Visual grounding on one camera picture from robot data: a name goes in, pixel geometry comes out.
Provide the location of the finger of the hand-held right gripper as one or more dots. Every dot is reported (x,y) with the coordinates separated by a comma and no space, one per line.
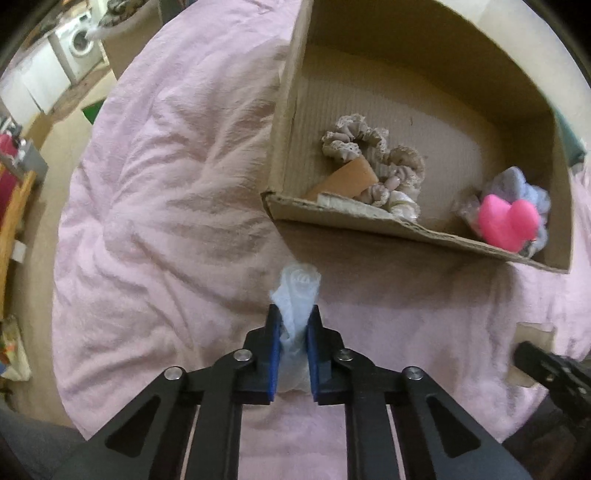
(533,360)

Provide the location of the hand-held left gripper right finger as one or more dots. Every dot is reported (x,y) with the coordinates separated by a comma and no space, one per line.
(314,355)

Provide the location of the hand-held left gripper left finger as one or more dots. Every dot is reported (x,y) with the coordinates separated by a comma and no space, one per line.
(274,350)

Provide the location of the white cloth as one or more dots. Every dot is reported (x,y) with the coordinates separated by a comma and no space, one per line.
(298,295)

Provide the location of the clear plastic bag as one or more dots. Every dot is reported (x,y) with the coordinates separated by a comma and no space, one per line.
(466,207)

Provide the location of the light blue fluffy cloth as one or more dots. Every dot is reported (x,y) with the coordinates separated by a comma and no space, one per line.
(512,182)

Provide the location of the orange cloth piece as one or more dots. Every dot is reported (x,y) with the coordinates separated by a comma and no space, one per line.
(351,180)

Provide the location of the beige lace scrunchie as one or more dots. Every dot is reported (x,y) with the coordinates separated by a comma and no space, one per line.
(355,134)

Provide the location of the brown cardboard box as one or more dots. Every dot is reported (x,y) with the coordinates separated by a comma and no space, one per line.
(415,106)

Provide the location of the beige paper piece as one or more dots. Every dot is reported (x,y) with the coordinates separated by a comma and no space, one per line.
(531,332)

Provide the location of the pink bed blanket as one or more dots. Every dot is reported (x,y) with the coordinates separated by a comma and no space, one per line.
(161,207)

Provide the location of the teal bed headboard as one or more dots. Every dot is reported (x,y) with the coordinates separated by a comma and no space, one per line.
(570,138)

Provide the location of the colourful patterned bag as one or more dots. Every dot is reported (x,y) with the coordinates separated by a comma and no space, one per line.
(14,350)

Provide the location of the person's left leg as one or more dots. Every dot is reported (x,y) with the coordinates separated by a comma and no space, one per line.
(32,447)

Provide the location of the green floor mat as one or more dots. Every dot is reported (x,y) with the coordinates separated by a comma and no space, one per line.
(92,110)

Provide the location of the grey storage box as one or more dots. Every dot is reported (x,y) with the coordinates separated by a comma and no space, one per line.
(34,161)

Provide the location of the pink chair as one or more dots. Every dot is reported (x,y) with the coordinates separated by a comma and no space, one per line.
(5,147)

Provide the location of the white kitchen cabinet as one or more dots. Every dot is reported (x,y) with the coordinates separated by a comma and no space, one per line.
(41,78)

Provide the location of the white washing machine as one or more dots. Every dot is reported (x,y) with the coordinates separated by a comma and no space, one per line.
(78,41)

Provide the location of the grey patterned knit blanket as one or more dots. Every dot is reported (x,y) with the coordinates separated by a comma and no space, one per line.
(122,9)

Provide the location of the yellow wooden frame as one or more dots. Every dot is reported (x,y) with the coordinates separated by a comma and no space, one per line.
(18,198)

